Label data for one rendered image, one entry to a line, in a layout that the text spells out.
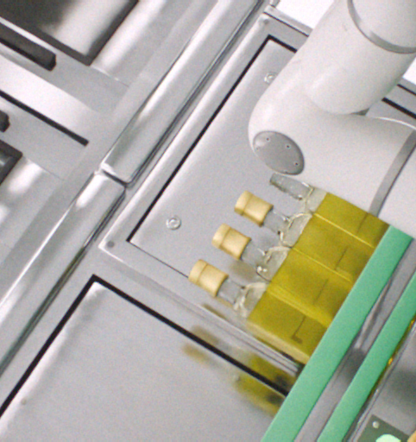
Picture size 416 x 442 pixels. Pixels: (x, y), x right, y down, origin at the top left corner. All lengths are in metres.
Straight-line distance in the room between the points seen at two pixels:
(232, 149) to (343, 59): 0.75
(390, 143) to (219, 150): 0.67
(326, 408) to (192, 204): 0.47
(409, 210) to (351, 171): 0.07
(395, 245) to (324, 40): 0.45
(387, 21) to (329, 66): 0.09
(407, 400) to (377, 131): 0.37
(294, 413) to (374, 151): 0.38
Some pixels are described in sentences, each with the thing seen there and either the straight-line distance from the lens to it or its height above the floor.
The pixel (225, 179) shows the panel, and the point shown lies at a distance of 1.74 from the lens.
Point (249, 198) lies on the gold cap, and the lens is 1.57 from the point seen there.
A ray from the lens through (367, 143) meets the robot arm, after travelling 1.12.
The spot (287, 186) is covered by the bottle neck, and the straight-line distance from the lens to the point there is 1.59.
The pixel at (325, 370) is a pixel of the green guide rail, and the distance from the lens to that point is 1.38.
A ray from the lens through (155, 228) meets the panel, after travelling 1.71.
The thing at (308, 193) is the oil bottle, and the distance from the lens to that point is 1.57.
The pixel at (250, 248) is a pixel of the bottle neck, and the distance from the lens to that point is 1.55.
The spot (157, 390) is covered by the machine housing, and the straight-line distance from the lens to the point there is 1.67.
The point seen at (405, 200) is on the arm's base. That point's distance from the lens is 1.12.
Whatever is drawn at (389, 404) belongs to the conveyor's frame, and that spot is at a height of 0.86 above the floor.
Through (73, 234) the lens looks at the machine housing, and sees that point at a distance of 1.71.
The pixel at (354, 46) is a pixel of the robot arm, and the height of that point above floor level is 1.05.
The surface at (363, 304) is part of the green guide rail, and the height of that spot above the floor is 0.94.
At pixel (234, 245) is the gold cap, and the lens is 1.55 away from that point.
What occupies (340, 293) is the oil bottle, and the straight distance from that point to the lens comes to 1.52.
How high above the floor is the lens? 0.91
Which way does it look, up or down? 10 degrees up
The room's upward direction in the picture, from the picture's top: 60 degrees counter-clockwise
